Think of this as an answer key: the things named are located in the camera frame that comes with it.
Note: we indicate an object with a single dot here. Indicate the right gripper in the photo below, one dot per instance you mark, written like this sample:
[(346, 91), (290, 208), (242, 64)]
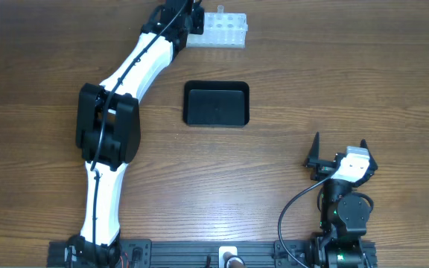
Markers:
[(322, 166)]

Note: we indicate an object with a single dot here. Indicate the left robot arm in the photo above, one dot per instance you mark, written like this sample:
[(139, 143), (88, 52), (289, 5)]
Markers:
[(143, 63)]

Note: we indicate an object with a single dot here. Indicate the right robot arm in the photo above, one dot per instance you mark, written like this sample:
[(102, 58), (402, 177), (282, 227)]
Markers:
[(350, 216)]

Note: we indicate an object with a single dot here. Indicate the black tray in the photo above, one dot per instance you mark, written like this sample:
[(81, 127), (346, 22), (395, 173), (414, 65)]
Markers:
[(216, 106)]

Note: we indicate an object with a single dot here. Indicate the clear test tube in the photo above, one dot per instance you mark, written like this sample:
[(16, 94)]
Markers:
[(220, 9)]

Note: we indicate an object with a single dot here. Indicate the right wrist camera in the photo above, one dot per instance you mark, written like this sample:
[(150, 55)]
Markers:
[(353, 164)]

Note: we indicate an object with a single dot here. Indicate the mounting rail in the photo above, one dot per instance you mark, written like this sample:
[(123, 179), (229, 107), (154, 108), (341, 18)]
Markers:
[(184, 255)]

